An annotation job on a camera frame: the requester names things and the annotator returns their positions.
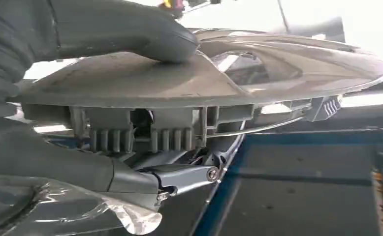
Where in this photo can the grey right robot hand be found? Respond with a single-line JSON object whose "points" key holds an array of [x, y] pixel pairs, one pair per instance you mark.
{"points": [[48, 159]]}

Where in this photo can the clear plastic film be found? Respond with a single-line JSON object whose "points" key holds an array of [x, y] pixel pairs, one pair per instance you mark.
{"points": [[64, 211]]}

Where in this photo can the ribbed grey right arm sleeve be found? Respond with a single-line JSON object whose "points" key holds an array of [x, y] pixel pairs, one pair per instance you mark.
{"points": [[9, 49]]}

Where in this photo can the yellow red connector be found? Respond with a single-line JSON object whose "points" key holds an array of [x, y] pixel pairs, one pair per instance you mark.
{"points": [[172, 6]]}

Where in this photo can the blue framed dark bench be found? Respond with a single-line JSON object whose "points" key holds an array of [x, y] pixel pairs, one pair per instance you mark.
{"points": [[309, 202]]}

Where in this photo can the dark grey box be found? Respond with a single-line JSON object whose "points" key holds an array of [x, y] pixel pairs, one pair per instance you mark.
{"points": [[322, 31]]}

